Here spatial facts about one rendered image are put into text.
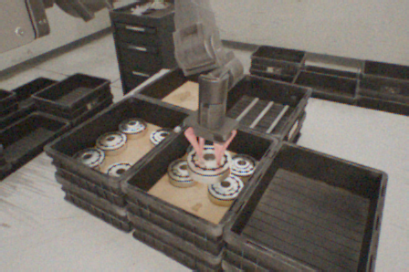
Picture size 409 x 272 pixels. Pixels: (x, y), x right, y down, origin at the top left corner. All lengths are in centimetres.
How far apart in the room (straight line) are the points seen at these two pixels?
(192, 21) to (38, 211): 84
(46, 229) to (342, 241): 85
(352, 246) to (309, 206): 15
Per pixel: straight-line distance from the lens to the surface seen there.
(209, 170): 68
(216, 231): 72
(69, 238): 106
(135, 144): 113
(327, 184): 102
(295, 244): 85
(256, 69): 257
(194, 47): 57
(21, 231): 115
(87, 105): 208
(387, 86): 250
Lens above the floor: 149
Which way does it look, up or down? 36 degrees down
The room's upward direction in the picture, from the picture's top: straight up
